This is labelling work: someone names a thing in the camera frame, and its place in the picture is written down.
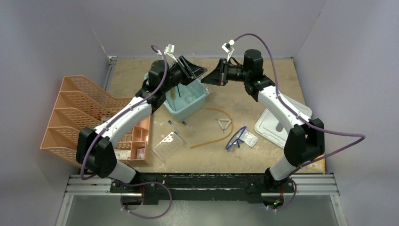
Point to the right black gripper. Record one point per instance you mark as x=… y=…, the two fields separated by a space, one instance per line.
x=219 y=76

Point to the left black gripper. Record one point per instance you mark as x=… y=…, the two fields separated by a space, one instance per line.
x=190 y=71

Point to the brown test tube brush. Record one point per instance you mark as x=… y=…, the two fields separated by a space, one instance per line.
x=172 y=98

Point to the small clear glass beaker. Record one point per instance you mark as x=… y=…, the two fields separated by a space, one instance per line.
x=189 y=98

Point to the white clay pipe triangle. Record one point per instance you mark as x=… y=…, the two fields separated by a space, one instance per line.
x=224 y=123

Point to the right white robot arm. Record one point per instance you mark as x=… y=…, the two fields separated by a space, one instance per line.
x=305 y=140

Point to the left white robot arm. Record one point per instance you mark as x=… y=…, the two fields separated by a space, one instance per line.
x=95 y=147

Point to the teal plastic bin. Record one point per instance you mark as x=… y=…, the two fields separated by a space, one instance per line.
x=183 y=101

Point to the right blue cap tube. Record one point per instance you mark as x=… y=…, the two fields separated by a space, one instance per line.
x=190 y=128

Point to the blue safety glasses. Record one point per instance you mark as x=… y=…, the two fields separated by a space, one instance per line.
x=236 y=140

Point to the white plastic bin lid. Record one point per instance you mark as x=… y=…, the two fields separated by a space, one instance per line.
x=270 y=128

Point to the small clear plastic bag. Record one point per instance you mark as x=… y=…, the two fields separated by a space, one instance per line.
x=249 y=138

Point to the clear plastic box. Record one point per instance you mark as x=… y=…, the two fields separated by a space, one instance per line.
x=168 y=146

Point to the amber rubber tubing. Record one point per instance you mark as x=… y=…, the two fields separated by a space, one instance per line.
x=212 y=134

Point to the orange compartment tray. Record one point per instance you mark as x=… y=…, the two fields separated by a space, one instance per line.
x=133 y=149

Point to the orange file organizer rack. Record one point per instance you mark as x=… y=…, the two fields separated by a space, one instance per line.
x=80 y=103

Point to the yellow spiral notebook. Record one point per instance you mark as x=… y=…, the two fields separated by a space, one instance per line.
x=318 y=166

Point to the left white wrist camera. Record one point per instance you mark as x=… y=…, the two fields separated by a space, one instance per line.
x=168 y=54

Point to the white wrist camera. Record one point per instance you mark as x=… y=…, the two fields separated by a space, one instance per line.
x=168 y=54
x=228 y=48

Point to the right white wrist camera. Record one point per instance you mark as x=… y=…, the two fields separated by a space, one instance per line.
x=228 y=48

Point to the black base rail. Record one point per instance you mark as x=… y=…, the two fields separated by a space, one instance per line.
x=249 y=187

